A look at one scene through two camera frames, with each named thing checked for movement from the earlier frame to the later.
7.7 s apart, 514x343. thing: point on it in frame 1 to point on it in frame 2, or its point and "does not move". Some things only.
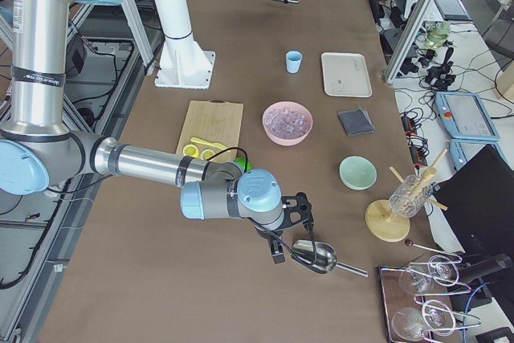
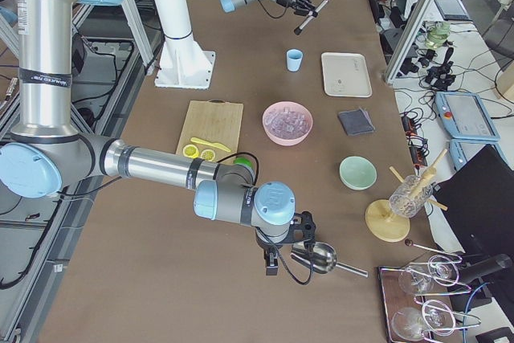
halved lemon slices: [190, 149] does not move
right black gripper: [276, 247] to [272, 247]
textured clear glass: [409, 196] does not move
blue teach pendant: [465, 116] does not move
